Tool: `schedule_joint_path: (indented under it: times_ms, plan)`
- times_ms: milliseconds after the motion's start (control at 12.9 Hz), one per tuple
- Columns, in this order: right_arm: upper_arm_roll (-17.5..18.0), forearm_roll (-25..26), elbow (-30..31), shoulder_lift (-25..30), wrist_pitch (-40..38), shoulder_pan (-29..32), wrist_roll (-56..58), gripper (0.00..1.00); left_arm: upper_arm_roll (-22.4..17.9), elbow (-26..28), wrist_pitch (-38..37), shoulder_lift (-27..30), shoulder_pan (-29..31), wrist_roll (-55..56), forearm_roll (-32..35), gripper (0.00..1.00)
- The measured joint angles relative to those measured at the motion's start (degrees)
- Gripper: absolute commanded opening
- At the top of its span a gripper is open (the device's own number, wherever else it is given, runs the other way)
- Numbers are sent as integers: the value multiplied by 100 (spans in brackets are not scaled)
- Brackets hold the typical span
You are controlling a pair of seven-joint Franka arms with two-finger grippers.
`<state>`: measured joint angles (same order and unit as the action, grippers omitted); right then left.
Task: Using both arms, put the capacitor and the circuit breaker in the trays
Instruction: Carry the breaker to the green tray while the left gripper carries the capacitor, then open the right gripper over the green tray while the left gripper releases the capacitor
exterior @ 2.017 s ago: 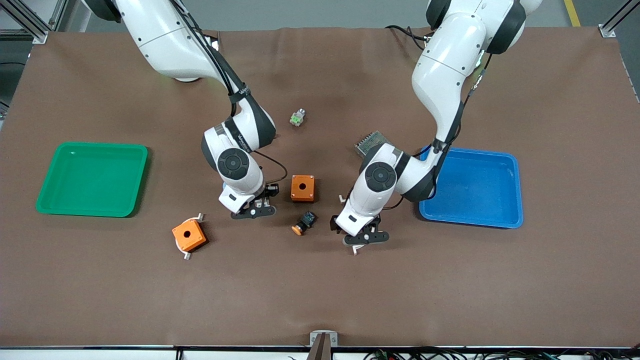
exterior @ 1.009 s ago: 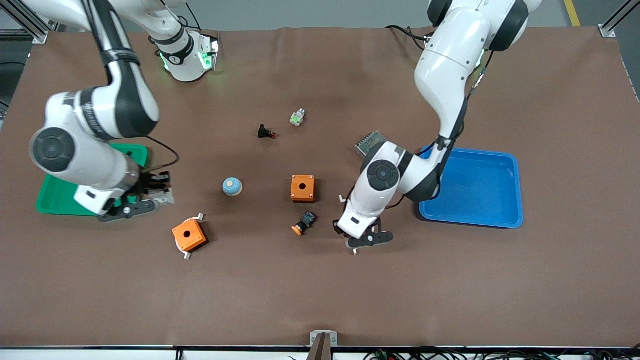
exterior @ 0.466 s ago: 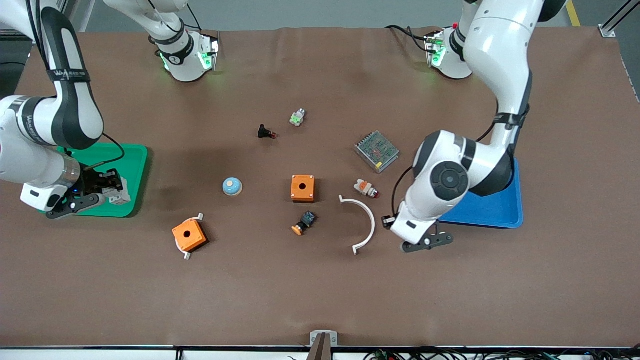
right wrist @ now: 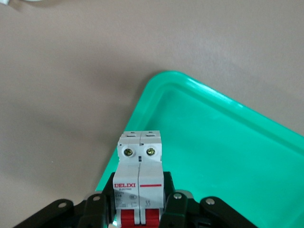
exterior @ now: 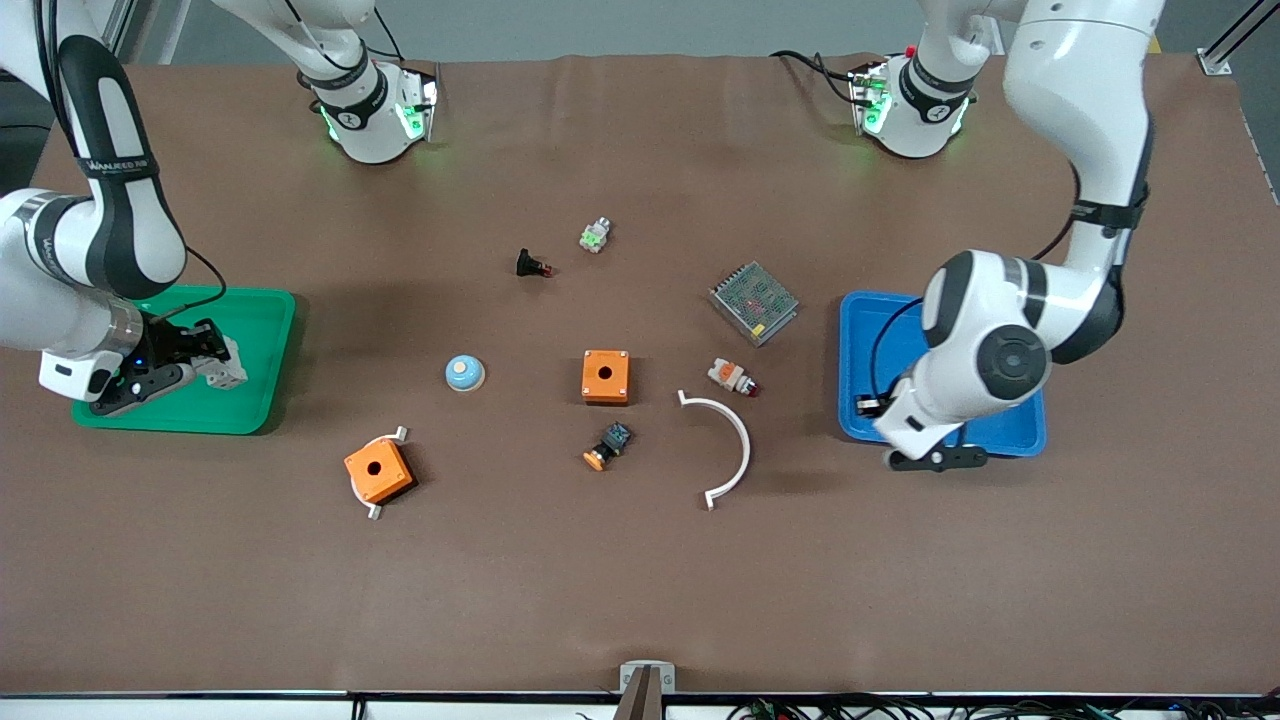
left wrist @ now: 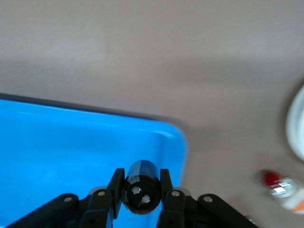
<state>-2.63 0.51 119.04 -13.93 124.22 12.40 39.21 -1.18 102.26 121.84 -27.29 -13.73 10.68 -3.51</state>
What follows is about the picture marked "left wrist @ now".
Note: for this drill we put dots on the blue plastic tray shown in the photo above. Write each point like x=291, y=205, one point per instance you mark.
x=71, y=154

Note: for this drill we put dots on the orange white red switch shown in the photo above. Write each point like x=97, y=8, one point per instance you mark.
x=282, y=187

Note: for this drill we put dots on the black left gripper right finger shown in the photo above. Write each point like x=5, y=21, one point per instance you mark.
x=175, y=209

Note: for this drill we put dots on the black cylindrical capacitor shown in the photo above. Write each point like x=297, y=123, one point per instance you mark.
x=141, y=190

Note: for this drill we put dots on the white curved bracket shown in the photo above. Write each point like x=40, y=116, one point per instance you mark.
x=297, y=123

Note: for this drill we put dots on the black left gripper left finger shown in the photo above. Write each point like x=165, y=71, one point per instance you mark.
x=99, y=209

